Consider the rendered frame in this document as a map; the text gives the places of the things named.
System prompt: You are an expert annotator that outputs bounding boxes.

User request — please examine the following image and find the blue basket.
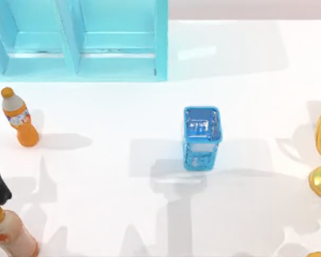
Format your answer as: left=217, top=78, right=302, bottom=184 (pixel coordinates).
left=183, top=106, right=224, bottom=172

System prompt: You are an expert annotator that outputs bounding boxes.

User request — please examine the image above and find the light blue rack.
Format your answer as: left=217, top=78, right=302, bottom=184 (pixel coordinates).
left=0, top=0, right=169, bottom=82

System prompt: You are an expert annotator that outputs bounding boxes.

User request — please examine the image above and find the orange bottle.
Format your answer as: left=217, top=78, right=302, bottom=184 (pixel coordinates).
left=1, top=87, right=40, bottom=148

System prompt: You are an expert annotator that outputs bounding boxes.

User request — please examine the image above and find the pale orange-capped bottle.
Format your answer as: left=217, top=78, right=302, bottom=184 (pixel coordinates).
left=0, top=206, right=40, bottom=257

